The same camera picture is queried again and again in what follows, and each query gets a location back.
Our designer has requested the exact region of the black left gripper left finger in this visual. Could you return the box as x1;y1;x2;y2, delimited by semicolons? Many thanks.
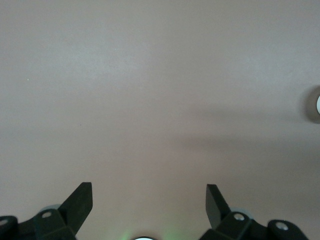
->
0;181;94;240

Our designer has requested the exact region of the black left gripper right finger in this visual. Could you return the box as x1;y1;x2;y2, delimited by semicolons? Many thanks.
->
199;183;307;240

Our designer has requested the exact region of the brown table mat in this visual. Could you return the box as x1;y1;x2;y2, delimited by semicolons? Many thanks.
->
0;0;320;240

